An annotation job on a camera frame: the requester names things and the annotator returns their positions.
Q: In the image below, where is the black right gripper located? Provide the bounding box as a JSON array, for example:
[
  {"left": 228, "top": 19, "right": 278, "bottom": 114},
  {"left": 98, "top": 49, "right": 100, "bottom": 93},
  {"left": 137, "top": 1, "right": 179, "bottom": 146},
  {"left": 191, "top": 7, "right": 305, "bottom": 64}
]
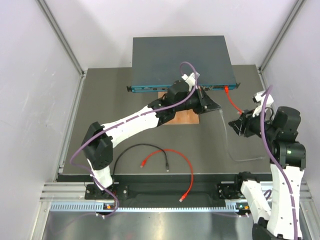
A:
[{"left": 228, "top": 104, "right": 278, "bottom": 140}]

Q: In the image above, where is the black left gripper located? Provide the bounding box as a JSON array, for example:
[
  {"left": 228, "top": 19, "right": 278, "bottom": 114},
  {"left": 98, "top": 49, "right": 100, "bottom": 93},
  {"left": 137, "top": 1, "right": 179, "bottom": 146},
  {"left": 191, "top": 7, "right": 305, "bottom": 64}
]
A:
[{"left": 174, "top": 85, "right": 221, "bottom": 115}]

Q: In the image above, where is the grey ethernet cable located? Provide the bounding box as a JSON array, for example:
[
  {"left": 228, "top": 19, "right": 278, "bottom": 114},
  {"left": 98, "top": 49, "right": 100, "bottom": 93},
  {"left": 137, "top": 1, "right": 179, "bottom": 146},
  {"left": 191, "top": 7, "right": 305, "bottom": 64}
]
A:
[{"left": 219, "top": 109, "right": 266, "bottom": 162}]

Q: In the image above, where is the red ethernet cable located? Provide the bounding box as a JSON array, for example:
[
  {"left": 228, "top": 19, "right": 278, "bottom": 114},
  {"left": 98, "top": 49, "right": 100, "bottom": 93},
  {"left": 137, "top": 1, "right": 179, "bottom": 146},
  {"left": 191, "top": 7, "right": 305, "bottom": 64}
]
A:
[
  {"left": 224, "top": 85, "right": 244, "bottom": 115},
  {"left": 140, "top": 148, "right": 195, "bottom": 201}
]

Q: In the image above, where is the black ethernet cable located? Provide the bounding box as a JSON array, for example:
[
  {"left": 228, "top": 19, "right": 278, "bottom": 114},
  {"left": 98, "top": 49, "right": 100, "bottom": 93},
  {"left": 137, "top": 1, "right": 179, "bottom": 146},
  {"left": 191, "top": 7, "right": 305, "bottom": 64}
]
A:
[{"left": 112, "top": 143, "right": 171, "bottom": 183}]

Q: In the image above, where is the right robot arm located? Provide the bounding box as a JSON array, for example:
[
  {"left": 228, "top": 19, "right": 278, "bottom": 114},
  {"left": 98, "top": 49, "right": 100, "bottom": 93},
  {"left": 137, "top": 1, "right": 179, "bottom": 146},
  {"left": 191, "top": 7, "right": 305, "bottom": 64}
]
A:
[{"left": 228, "top": 106, "right": 307, "bottom": 240}]

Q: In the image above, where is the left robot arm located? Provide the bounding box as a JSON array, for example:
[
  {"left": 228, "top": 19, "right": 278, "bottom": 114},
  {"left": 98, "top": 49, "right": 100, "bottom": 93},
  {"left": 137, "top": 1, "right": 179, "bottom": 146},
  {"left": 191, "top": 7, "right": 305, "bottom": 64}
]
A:
[{"left": 82, "top": 80, "right": 221, "bottom": 199}]

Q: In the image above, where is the wooden board stand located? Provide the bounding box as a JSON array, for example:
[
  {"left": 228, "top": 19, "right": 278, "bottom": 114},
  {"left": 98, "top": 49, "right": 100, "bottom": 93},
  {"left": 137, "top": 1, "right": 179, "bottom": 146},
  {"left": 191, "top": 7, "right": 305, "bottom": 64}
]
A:
[{"left": 157, "top": 91, "right": 200, "bottom": 125}]

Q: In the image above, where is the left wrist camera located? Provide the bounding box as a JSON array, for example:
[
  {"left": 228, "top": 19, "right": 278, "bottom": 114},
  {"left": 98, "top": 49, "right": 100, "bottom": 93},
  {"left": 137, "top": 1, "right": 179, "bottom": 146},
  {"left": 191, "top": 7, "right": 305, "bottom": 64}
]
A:
[{"left": 181, "top": 72, "right": 200, "bottom": 91}]

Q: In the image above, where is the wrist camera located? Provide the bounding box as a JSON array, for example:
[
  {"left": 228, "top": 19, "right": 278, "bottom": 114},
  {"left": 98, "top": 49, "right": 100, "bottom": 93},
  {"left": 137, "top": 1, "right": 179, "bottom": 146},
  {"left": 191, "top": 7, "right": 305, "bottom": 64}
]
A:
[
  {"left": 181, "top": 72, "right": 200, "bottom": 91},
  {"left": 252, "top": 91, "right": 274, "bottom": 117}
]

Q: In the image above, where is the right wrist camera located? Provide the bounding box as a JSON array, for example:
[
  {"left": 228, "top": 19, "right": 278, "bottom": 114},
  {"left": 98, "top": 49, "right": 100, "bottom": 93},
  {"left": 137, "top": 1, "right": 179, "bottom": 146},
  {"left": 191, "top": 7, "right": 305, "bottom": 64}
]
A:
[{"left": 252, "top": 91, "right": 274, "bottom": 117}]

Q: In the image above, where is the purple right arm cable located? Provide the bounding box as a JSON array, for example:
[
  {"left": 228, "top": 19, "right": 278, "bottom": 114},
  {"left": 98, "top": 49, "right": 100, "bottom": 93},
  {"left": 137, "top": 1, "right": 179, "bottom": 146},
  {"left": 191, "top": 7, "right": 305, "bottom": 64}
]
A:
[{"left": 259, "top": 84, "right": 301, "bottom": 240}]

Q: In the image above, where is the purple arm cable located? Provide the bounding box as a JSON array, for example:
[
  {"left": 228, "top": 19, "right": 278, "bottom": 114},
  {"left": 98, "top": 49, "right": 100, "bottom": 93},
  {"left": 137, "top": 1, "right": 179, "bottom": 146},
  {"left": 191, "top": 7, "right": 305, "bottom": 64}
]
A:
[
  {"left": 259, "top": 84, "right": 301, "bottom": 240},
  {"left": 69, "top": 61, "right": 200, "bottom": 176}
]

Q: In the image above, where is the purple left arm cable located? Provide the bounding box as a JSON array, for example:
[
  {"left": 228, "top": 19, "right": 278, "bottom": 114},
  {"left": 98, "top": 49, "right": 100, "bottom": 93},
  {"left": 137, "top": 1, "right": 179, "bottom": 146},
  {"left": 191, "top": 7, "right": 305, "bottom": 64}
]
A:
[{"left": 69, "top": 61, "right": 200, "bottom": 176}]

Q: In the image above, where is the teal network switch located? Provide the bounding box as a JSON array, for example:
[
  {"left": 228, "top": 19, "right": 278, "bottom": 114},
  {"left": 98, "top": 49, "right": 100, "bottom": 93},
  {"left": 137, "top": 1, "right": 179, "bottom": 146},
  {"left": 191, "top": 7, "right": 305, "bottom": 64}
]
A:
[{"left": 127, "top": 35, "right": 240, "bottom": 93}]

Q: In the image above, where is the slotted cable duct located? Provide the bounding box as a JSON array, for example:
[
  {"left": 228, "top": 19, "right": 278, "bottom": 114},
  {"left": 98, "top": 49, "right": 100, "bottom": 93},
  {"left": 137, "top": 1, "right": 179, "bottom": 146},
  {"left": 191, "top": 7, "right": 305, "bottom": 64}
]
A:
[{"left": 49, "top": 199, "right": 249, "bottom": 213}]

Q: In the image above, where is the red ethernet cable on table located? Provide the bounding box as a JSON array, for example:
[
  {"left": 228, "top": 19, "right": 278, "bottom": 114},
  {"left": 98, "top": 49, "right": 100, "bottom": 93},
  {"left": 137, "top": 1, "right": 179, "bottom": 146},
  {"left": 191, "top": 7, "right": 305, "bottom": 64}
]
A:
[{"left": 140, "top": 148, "right": 195, "bottom": 201}]

